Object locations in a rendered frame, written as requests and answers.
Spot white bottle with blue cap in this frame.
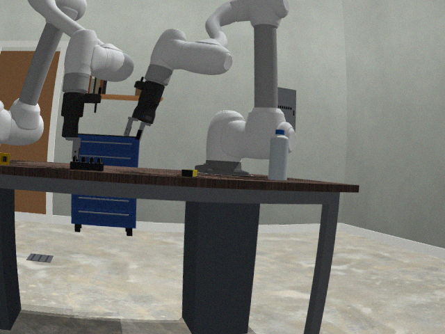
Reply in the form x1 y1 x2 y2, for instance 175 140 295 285
268 129 289 181

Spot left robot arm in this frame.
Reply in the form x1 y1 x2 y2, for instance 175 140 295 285
150 0 296 175

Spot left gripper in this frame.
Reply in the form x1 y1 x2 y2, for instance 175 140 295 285
124 64 172 141

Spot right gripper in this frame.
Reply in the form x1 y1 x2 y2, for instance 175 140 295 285
61 73 102 159

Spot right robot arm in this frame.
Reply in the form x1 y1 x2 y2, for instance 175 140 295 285
0 0 134 145

